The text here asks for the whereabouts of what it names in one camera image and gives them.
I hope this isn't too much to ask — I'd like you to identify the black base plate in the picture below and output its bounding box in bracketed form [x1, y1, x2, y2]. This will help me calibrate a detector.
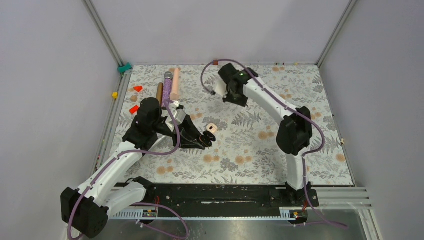
[123, 183, 319, 219]

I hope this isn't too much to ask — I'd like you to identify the brown microphone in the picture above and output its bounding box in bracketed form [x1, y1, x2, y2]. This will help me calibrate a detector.
[156, 82, 164, 104]

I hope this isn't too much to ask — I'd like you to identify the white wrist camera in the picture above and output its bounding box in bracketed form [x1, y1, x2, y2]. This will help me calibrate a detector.
[213, 79, 228, 98]
[166, 100, 187, 132]

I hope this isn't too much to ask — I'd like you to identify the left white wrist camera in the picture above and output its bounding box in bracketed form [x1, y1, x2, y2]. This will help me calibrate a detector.
[166, 100, 187, 132]

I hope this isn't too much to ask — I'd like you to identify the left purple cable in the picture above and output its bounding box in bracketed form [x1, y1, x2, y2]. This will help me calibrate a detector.
[67, 99, 190, 240]

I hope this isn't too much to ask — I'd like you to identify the slotted cable duct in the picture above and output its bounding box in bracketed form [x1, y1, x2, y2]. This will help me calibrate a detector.
[109, 207, 304, 222]

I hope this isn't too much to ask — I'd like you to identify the purple glitter microphone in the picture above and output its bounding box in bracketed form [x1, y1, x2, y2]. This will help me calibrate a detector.
[162, 71, 174, 107]

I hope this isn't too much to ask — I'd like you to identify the black earbud case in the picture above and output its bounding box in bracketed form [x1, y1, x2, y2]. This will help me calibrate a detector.
[199, 131, 216, 148]

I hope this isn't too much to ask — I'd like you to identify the pink microphone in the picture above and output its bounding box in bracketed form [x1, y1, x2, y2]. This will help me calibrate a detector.
[169, 68, 180, 101]

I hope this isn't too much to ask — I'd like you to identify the beige earbud charging case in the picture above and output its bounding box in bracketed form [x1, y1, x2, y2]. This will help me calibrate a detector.
[206, 123, 218, 134]

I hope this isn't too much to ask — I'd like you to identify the red flat block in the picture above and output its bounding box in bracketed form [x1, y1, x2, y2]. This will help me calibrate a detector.
[129, 105, 140, 115]

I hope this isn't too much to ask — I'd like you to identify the floral patterned table mat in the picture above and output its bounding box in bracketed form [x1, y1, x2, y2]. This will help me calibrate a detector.
[119, 65, 354, 186]

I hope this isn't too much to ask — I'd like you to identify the red triangular block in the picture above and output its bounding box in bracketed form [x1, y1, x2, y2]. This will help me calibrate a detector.
[133, 85, 143, 93]

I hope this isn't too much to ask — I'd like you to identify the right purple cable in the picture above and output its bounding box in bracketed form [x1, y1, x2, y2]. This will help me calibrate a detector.
[200, 59, 349, 230]

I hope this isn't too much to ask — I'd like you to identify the purple cable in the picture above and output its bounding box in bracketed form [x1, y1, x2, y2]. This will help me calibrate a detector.
[200, 59, 349, 230]
[67, 99, 190, 240]

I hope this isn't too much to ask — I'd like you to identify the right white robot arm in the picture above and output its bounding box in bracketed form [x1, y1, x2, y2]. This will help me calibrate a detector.
[218, 63, 313, 206]

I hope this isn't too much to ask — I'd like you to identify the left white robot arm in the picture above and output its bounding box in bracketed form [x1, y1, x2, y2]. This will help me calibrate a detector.
[60, 97, 216, 240]

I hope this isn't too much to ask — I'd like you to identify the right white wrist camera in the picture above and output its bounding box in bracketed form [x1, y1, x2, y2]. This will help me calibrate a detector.
[213, 79, 228, 98]

